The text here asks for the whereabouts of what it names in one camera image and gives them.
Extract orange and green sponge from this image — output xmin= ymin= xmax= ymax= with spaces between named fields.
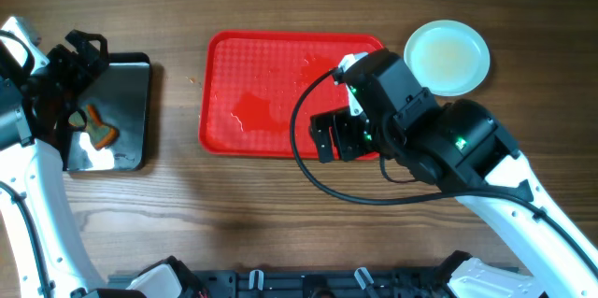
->
xmin=68 ymin=104 xmax=119 ymax=150

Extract pale blue plate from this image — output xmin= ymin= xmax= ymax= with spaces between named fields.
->
xmin=403 ymin=20 xmax=491 ymax=97

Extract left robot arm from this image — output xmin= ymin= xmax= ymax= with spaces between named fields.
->
xmin=1 ymin=17 xmax=209 ymax=297

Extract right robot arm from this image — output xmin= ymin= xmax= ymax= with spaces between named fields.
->
xmin=309 ymin=98 xmax=597 ymax=297

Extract black rectangular water tray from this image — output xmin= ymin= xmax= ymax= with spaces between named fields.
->
xmin=61 ymin=52 xmax=152 ymax=172

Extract red plastic tray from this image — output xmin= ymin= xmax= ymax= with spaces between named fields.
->
xmin=198 ymin=30 xmax=383 ymax=158

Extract black mounting rail base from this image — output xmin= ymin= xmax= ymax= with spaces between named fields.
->
xmin=194 ymin=267 xmax=453 ymax=298

